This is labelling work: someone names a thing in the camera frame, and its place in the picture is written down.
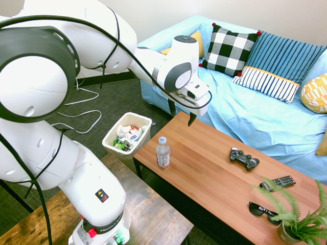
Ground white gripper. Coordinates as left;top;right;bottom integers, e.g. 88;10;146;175
167;91;211;128

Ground black TV remote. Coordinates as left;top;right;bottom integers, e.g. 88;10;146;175
259;175;297;192

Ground crumpled white paper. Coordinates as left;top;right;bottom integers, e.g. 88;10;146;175
116;124;132;139

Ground reddish wooden coffee table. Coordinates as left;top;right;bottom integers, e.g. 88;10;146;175
132;111;327;245

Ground light blue covered sofa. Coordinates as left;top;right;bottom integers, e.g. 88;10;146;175
137;14;327;185

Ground rustic dark wooden table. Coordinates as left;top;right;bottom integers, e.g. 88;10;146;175
0;152;195;245

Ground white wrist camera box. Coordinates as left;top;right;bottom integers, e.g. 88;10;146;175
183;82;210;101

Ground green potted plant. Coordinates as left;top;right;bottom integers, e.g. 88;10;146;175
252;177;327;245

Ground white floor cable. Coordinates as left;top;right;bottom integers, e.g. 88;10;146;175
51;76;103;135

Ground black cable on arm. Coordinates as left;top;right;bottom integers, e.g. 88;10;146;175
0;14;214;245

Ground yellow white patterned bolster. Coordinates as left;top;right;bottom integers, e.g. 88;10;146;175
300;73;327;114

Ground white plastic trash bin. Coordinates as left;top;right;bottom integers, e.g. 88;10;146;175
102;112;153;160

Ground black sunglasses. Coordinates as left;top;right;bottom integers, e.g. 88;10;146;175
248;201;282;226

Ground blue striped pillow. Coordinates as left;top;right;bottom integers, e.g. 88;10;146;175
231;30;327;105

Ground plain mustard yellow pillow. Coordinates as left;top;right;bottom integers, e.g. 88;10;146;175
160;30;206;59

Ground mustard striped pillow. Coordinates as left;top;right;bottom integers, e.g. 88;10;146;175
315;132;327;157

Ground black white checkered pillow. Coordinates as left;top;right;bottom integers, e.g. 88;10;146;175
198;22;262;78

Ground clear plastic water bottle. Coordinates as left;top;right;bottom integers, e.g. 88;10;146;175
155;136;172;169

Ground black game controller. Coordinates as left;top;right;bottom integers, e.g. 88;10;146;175
229;146;261;172

